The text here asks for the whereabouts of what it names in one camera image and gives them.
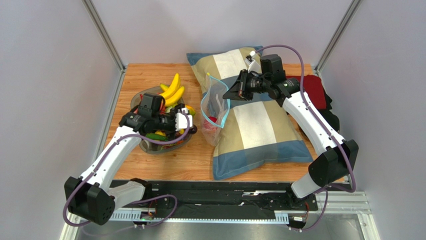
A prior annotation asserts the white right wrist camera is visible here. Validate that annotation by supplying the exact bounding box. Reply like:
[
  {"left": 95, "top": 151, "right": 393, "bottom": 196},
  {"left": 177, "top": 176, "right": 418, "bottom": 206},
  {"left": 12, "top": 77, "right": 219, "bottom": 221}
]
[{"left": 244, "top": 50, "right": 262, "bottom": 74}]

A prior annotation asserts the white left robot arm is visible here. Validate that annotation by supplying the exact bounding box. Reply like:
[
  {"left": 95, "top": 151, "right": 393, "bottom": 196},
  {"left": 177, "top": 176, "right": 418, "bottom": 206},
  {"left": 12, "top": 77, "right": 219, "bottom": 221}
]
[{"left": 62, "top": 93, "right": 193, "bottom": 227}]

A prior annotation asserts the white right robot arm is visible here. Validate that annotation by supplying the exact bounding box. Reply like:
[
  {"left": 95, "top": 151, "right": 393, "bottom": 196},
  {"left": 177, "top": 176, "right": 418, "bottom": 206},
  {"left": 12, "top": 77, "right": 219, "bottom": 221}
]
[{"left": 223, "top": 51, "right": 359, "bottom": 200}]

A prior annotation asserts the green chili pepper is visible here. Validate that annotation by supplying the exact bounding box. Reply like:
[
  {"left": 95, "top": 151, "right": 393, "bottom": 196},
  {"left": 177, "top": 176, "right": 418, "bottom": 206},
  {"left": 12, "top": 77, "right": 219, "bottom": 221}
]
[{"left": 145, "top": 133, "right": 169, "bottom": 142}]

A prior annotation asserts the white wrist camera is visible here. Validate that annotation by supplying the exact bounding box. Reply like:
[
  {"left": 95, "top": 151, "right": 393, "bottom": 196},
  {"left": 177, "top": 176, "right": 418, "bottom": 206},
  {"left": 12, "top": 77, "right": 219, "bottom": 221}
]
[
  {"left": 175, "top": 107, "right": 193, "bottom": 132},
  {"left": 244, "top": 50, "right": 262, "bottom": 74}
]

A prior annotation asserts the clear zip top bag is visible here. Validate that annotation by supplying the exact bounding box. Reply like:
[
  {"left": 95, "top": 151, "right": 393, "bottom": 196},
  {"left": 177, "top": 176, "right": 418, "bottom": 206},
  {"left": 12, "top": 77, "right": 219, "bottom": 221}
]
[{"left": 200, "top": 73, "right": 231, "bottom": 146}]

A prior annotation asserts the yellow orange mango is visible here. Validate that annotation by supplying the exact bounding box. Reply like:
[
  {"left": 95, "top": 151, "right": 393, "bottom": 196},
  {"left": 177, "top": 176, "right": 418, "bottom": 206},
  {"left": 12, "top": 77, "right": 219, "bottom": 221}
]
[{"left": 185, "top": 104, "right": 196, "bottom": 117}]

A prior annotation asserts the grey fruit bowl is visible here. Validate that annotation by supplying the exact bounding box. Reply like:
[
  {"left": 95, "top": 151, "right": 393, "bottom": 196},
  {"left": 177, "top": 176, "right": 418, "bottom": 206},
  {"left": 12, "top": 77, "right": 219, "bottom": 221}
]
[{"left": 130, "top": 86, "right": 193, "bottom": 155}]

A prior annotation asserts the yellow banana bunch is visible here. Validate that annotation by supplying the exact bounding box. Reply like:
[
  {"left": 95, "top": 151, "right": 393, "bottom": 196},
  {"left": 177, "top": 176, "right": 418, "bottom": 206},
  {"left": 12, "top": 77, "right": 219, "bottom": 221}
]
[{"left": 159, "top": 73, "right": 185, "bottom": 107}]

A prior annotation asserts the black cap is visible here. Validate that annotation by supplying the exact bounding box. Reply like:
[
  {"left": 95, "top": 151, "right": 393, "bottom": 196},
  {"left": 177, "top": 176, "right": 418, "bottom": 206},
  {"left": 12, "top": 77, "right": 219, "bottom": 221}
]
[{"left": 318, "top": 94, "right": 340, "bottom": 133}]

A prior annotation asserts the red apple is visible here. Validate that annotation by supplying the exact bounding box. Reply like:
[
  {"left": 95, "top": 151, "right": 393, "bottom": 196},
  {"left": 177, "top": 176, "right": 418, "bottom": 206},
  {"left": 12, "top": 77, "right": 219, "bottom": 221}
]
[{"left": 203, "top": 116, "right": 218, "bottom": 132}]

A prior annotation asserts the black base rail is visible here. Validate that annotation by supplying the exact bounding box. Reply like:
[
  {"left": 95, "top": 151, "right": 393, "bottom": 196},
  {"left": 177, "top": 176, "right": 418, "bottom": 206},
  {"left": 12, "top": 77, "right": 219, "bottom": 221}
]
[{"left": 126, "top": 180, "right": 319, "bottom": 221}]

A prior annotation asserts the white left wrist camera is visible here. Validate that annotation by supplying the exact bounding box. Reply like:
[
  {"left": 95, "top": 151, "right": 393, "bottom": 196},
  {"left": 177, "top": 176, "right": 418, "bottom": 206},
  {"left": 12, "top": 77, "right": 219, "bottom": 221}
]
[{"left": 175, "top": 107, "right": 193, "bottom": 132}]

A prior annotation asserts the red folded cloth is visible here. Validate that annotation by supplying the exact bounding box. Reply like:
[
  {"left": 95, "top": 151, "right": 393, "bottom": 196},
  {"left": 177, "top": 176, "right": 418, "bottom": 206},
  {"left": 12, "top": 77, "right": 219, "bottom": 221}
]
[{"left": 303, "top": 75, "right": 332, "bottom": 110}]

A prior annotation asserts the small yellow lemon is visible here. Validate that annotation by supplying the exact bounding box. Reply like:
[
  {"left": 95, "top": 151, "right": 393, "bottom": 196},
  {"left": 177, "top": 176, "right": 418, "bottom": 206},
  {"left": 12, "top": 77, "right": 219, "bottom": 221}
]
[{"left": 155, "top": 130, "right": 166, "bottom": 137}]

